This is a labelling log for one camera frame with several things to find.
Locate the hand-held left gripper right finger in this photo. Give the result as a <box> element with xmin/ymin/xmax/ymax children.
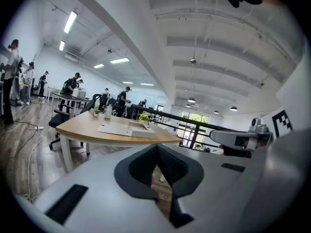
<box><xmin>156</xmin><ymin>143</ymin><xmax>255</xmax><ymax>233</ymax></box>

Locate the white box appliance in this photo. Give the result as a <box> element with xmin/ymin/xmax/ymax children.
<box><xmin>72</xmin><ymin>88</ymin><xmax>87</xmax><ymax>99</ymax></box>

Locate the dark-top white-leg desk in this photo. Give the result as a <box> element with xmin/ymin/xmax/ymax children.
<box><xmin>50</xmin><ymin>92</ymin><xmax>92</xmax><ymax>118</ymax></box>

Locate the black metal railing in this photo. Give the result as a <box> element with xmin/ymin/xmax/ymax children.
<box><xmin>130</xmin><ymin>104</ymin><xmax>235</xmax><ymax>150</ymax></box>

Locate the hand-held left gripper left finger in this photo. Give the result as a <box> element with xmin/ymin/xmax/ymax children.
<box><xmin>14</xmin><ymin>143</ymin><xmax>177</xmax><ymax>233</ymax></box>

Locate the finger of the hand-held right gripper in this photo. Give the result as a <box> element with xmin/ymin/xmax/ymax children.
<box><xmin>209</xmin><ymin>129</ymin><xmax>259</xmax><ymax>151</ymax></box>
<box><xmin>219</xmin><ymin>144</ymin><xmax>253</xmax><ymax>159</ymax></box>

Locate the white cable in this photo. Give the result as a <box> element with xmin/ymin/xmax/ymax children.
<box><xmin>23</xmin><ymin>129</ymin><xmax>45</xmax><ymax>202</ymax></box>

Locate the large glass window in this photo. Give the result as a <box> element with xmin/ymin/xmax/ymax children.
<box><xmin>180</xmin><ymin>110</ymin><xmax>210</xmax><ymax>131</ymax></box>

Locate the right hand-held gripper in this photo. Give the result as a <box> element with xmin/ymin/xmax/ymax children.
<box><xmin>247</xmin><ymin>54</ymin><xmax>311</xmax><ymax>150</ymax></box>

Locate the black office chair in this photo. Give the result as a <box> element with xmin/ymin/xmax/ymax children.
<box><xmin>48</xmin><ymin>93</ymin><xmax>103</xmax><ymax>152</ymax></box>

